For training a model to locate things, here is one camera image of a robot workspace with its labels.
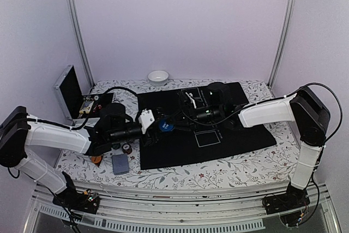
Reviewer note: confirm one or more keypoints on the right aluminium frame post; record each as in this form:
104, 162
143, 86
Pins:
282, 43

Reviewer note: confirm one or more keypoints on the white ceramic bowl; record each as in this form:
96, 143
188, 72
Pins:
158, 77

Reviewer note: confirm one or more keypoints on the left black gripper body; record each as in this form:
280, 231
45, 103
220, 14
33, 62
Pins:
116, 137

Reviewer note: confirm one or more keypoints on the silver poker chip case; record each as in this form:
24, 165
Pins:
76, 105

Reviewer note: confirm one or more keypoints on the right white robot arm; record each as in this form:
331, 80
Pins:
301, 107

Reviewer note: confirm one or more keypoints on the orange big blind button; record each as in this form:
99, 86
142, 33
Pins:
96, 160

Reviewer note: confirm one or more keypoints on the blue small blind button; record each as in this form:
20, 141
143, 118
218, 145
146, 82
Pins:
165, 127

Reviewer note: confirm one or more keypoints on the red poker chip stack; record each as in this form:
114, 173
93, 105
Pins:
126, 149

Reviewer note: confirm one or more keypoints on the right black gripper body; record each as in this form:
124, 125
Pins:
214, 114

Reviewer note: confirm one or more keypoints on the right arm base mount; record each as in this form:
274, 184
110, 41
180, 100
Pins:
291, 199

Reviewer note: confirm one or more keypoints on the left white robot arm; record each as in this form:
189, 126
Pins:
21, 130

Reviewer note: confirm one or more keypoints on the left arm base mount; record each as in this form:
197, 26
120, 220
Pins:
82, 203

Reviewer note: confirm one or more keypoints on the blue card deck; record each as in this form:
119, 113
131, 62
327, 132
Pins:
120, 164

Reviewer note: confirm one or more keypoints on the left aluminium frame post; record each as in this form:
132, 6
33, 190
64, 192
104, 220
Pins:
80, 44

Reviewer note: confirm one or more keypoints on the black poker mat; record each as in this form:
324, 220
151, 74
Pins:
188, 144

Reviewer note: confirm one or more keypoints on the aluminium frame post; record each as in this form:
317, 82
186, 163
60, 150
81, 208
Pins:
80, 44
282, 43

